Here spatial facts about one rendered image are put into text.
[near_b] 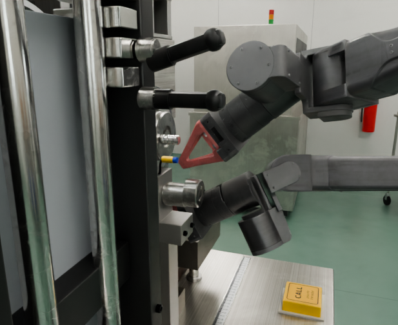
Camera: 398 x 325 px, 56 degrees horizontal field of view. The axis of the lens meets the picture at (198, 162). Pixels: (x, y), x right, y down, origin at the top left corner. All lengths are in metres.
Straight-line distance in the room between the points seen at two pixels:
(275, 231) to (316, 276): 0.32
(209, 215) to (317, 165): 0.19
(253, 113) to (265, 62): 0.09
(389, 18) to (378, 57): 4.63
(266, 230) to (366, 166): 0.19
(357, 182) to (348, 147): 4.50
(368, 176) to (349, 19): 4.45
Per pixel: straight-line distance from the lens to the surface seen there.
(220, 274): 0.88
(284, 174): 0.59
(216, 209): 0.61
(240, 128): 0.51
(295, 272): 0.91
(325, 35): 5.02
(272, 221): 0.61
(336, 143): 5.11
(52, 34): 0.24
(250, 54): 0.44
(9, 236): 0.22
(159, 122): 0.54
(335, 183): 0.62
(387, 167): 0.65
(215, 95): 0.23
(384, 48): 0.44
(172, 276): 0.60
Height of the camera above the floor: 1.36
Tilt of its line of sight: 15 degrees down
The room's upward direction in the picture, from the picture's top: straight up
